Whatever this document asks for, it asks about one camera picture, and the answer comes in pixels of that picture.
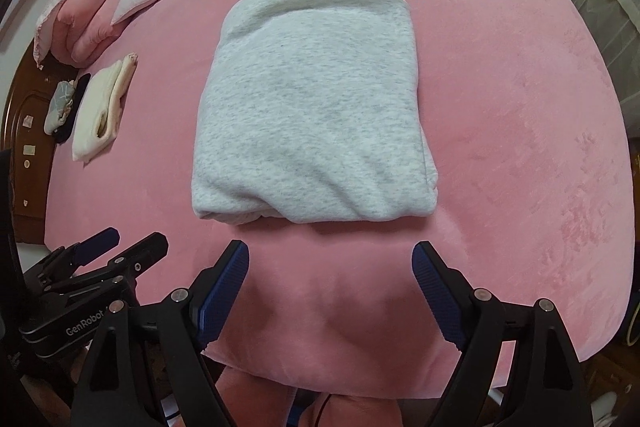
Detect light grey hoodie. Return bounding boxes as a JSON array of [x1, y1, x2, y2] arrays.
[[191, 0, 438, 225]]

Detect pink pyjama legs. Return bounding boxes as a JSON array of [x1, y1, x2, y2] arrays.
[[216, 367, 402, 427]]

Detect cream folded garment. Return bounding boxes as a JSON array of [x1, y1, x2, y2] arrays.
[[72, 53, 138, 164]]

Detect grey small folded cloth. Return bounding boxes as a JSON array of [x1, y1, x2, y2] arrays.
[[43, 80, 76, 135]]

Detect dark wooden headboard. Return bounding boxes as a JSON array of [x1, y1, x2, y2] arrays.
[[0, 51, 66, 245]]

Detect pink fleece bed blanket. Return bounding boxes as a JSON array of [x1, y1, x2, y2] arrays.
[[44, 0, 634, 399]]

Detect pink folded quilt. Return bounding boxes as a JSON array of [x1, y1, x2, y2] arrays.
[[32, 0, 125, 69]]

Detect black thin cable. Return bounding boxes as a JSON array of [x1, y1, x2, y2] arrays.
[[311, 393, 334, 427]]

